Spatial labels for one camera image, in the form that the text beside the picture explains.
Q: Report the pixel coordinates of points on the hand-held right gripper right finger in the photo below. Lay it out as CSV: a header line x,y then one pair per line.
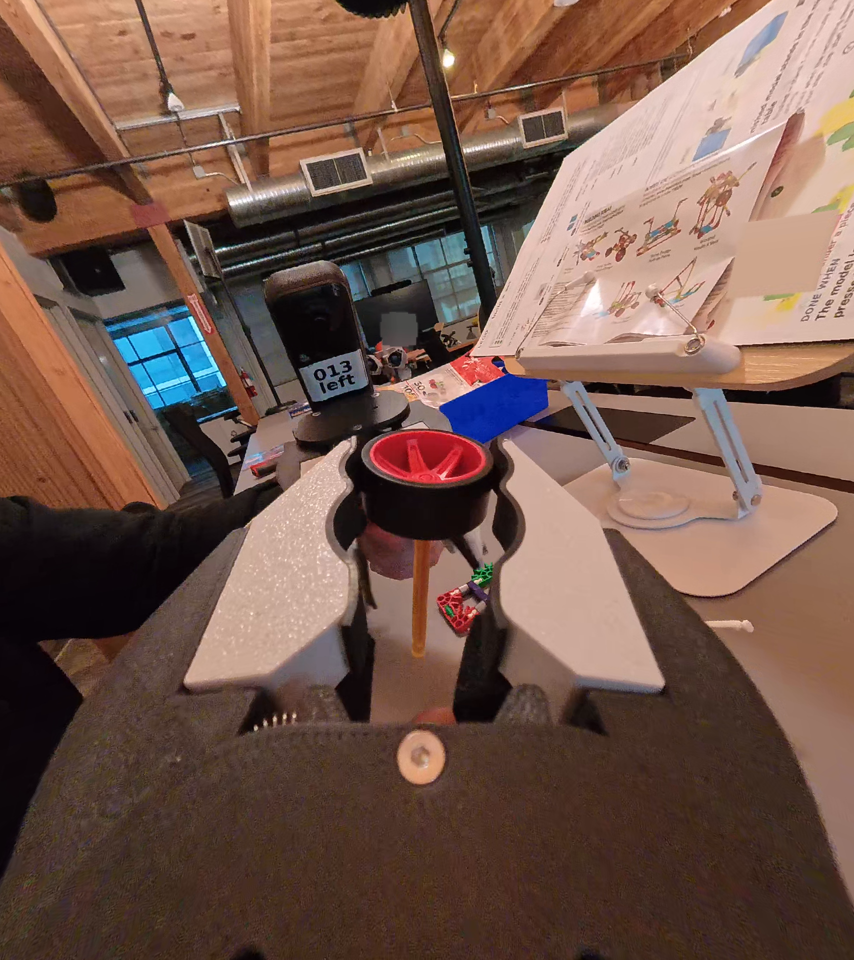
x,y
569,600

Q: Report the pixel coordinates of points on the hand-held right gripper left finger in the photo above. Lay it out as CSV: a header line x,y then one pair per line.
x,y
277,600

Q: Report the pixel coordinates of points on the red black toy wheel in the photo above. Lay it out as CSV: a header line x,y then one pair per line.
x,y
427,502

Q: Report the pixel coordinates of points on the plain blue plastic bin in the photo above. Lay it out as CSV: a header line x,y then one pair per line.
x,y
494,409

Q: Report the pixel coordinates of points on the person's left forearm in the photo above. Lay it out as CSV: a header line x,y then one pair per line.
x,y
97,555

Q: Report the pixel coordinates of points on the person's left hand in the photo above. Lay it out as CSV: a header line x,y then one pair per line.
x,y
397,555

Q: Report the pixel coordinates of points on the black computer monitor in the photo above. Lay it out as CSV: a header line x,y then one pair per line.
x,y
397,307

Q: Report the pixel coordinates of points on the red fire extinguisher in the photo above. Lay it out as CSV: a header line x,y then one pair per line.
x,y
249,382

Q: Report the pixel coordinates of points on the red green connector piece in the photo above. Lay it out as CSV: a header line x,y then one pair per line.
x,y
461,604

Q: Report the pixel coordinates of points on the red black tool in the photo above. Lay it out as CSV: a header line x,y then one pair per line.
x,y
266,465

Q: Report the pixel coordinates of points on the white air vent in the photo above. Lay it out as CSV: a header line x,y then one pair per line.
x,y
543,127
335,172

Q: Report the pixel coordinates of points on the printed toy packaging bag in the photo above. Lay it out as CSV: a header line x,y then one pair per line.
x,y
464,375

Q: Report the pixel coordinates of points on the white plastic rod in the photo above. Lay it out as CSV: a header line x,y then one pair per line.
x,y
731,625

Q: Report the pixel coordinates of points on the black office chair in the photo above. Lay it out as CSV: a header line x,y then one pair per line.
x,y
202,450

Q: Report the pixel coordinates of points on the white document stand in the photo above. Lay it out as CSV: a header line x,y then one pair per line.
x,y
734,540

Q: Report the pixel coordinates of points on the black metal pole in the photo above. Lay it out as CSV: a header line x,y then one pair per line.
x,y
457,150

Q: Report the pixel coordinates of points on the white ceiling spotlight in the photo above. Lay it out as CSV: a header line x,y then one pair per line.
x,y
448,58
176,103

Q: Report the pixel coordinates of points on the white instruction sheet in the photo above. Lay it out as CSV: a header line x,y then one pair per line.
x,y
809,75

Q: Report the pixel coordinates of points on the red wall sign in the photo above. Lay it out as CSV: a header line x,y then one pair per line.
x,y
200,315

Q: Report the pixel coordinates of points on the silver ventilation duct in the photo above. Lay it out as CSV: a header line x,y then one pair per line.
x,y
412,169

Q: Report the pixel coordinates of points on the black wall speaker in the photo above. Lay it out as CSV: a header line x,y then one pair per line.
x,y
93,270

